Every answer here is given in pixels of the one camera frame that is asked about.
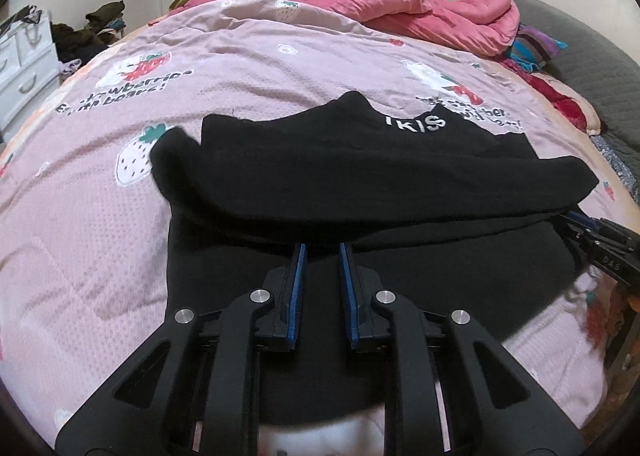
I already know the dark clothes pile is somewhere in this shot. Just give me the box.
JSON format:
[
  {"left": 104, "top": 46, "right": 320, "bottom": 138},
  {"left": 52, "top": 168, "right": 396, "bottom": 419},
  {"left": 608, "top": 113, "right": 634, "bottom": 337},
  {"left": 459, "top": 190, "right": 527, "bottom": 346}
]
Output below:
[{"left": 50, "top": 0, "right": 126, "bottom": 63}]

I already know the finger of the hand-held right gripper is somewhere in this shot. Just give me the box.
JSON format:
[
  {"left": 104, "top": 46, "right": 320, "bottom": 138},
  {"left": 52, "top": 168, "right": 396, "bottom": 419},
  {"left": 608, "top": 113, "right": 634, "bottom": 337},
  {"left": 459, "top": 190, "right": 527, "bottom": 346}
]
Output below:
[{"left": 555, "top": 210, "right": 601, "bottom": 257}]

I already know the white drawer chest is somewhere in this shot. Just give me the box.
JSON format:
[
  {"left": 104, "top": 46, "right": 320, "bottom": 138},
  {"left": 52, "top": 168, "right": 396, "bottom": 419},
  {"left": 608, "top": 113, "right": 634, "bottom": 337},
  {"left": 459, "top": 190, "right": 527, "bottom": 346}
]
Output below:
[{"left": 0, "top": 8, "right": 62, "bottom": 138}]

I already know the purple striped cloth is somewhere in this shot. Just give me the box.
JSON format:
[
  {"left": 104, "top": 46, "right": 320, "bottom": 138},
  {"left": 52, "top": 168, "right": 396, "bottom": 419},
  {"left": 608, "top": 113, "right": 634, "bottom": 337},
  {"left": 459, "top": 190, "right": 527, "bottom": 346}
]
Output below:
[{"left": 505, "top": 23, "right": 569, "bottom": 73}]

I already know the pink strawberry printed bedsheet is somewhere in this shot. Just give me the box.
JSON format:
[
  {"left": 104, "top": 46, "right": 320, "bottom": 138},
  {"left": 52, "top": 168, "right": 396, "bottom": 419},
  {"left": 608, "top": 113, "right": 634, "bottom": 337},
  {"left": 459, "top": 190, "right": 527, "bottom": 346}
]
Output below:
[{"left": 0, "top": 0, "right": 640, "bottom": 456}]

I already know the red cloth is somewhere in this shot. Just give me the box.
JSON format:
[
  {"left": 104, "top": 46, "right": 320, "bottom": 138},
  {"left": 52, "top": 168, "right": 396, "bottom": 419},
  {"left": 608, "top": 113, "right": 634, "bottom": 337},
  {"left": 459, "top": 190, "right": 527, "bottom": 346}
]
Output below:
[{"left": 500, "top": 58, "right": 602, "bottom": 135}]

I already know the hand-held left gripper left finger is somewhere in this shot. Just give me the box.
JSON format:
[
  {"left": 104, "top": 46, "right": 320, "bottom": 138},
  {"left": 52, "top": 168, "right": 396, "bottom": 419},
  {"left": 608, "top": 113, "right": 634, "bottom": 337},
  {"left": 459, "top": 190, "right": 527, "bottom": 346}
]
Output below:
[{"left": 55, "top": 242, "right": 307, "bottom": 456}]

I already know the black t-shirt with orange print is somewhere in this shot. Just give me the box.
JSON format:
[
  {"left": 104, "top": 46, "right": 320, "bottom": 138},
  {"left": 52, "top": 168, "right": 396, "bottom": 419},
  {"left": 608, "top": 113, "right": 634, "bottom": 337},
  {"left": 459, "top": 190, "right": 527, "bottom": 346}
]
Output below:
[{"left": 149, "top": 91, "right": 600, "bottom": 429}]

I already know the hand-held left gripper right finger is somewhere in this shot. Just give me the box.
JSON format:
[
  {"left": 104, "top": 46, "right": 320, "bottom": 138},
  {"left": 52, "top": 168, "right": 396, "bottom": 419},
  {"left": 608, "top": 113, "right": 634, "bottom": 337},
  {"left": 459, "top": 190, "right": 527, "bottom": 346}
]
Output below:
[{"left": 339, "top": 242, "right": 586, "bottom": 456}]

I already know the pink quilt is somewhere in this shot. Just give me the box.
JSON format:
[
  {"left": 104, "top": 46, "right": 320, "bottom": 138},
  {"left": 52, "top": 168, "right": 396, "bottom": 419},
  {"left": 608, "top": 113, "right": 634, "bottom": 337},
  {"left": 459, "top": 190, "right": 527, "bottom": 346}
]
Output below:
[{"left": 187, "top": 0, "right": 521, "bottom": 57}]

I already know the grey quilted headboard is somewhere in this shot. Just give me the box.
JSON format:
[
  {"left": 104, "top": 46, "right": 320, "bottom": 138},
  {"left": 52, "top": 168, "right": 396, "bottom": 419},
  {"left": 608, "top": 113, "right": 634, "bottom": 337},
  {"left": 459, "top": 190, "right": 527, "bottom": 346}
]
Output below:
[{"left": 479, "top": 0, "right": 640, "bottom": 187}]

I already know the blue patterned cloth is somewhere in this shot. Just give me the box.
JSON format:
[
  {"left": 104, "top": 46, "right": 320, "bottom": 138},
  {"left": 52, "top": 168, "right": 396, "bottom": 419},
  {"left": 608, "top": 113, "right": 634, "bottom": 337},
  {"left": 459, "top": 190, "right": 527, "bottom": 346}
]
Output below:
[{"left": 590, "top": 135, "right": 640, "bottom": 193}]

